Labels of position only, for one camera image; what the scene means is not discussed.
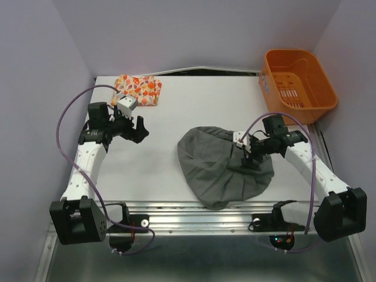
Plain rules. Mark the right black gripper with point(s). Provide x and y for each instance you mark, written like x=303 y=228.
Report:
x=246 y=161

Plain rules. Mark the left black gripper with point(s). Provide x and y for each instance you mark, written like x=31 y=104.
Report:
x=137 y=135

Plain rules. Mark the grey skirt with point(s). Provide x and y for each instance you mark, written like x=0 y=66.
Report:
x=212 y=167

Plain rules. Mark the floral orange skirt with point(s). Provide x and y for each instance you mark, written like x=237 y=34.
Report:
x=145 y=89

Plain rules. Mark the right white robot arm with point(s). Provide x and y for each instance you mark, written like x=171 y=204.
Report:
x=335 y=209

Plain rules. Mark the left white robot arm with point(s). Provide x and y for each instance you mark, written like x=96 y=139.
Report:
x=76 y=216

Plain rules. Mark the orange plastic basket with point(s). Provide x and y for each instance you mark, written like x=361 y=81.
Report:
x=293 y=82

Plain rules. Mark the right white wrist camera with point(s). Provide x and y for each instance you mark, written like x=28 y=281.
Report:
x=241 y=139

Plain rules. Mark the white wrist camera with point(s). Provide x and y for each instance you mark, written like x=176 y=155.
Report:
x=241 y=139
x=126 y=105

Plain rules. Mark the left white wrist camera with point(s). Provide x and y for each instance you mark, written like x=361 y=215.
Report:
x=126 y=105

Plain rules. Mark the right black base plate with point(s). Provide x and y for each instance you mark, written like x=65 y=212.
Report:
x=266 y=222

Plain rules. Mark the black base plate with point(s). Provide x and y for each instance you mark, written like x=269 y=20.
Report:
x=135 y=220
x=266 y=222

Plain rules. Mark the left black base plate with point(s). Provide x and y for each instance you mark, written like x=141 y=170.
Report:
x=135 y=220

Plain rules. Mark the aluminium rail frame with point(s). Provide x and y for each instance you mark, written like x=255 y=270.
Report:
x=192 y=243

